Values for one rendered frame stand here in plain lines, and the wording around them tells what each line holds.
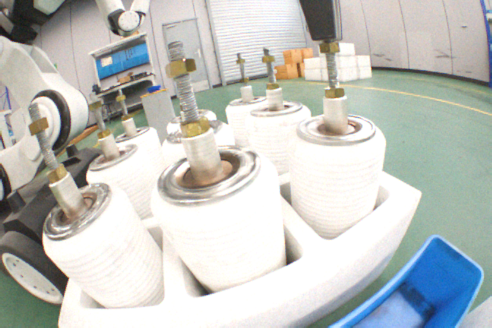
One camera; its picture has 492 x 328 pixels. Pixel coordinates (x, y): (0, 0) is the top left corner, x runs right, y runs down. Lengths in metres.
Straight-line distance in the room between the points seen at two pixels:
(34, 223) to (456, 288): 0.68
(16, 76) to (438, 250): 0.86
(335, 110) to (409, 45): 5.20
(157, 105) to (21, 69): 0.41
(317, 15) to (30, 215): 0.54
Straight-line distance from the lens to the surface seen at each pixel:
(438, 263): 0.31
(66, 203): 0.17
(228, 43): 5.52
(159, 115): 0.50
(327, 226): 0.19
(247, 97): 0.37
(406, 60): 5.37
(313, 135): 0.16
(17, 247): 0.45
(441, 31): 5.14
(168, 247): 0.20
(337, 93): 0.16
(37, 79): 0.55
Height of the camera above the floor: 0.31
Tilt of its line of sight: 22 degrees down
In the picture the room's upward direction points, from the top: 11 degrees counter-clockwise
